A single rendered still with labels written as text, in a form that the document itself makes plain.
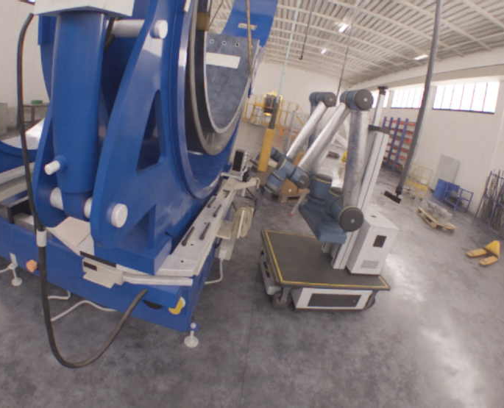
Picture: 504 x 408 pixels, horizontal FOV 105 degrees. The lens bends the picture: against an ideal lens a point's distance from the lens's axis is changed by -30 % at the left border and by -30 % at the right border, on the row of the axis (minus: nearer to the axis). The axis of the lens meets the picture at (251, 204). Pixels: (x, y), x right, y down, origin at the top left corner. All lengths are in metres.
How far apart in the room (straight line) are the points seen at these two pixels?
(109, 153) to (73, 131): 0.12
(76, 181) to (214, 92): 2.26
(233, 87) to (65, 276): 2.34
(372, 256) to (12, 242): 3.20
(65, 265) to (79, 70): 1.59
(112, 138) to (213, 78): 2.38
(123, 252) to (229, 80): 2.24
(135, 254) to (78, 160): 0.58
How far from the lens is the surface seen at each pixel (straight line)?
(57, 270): 2.22
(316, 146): 2.11
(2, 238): 2.65
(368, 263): 2.76
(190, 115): 1.37
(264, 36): 4.70
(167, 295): 1.33
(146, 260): 1.22
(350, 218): 2.03
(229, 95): 2.86
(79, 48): 0.75
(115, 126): 0.76
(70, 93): 0.75
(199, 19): 1.30
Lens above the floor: 1.62
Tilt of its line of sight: 20 degrees down
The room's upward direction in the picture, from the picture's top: 12 degrees clockwise
